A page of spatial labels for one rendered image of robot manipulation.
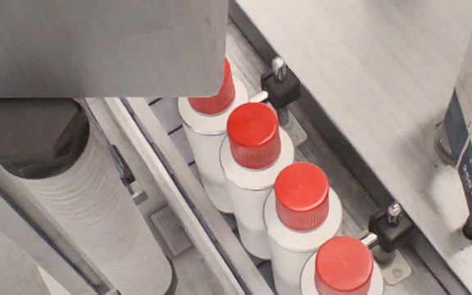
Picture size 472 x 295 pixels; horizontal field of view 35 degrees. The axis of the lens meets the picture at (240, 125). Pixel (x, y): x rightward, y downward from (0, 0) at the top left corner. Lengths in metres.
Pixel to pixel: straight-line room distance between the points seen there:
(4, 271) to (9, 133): 0.50
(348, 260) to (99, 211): 0.18
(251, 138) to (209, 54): 0.24
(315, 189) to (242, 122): 0.06
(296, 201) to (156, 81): 0.22
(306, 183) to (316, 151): 0.29
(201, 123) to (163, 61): 0.29
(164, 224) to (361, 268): 0.33
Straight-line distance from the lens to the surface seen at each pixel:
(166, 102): 0.72
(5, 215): 0.51
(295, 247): 0.48
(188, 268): 0.70
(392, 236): 0.61
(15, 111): 0.26
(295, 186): 0.44
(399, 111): 0.70
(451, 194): 0.67
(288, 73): 0.67
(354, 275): 0.43
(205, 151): 0.54
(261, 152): 0.47
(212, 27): 0.22
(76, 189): 0.28
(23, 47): 0.23
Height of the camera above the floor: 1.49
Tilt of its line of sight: 62 degrees down
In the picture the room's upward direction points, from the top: 11 degrees counter-clockwise
